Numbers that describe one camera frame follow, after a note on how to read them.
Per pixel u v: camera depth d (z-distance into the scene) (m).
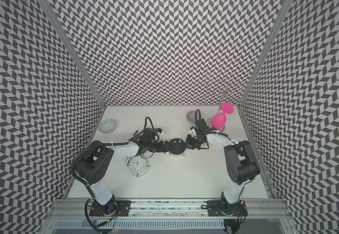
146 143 0.76
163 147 0.83
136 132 1.01
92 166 0.48
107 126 1.03
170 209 0.74
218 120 0.81
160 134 0.86
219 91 0.79
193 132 0.94
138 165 0.83
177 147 0.85
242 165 0.50
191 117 1.06
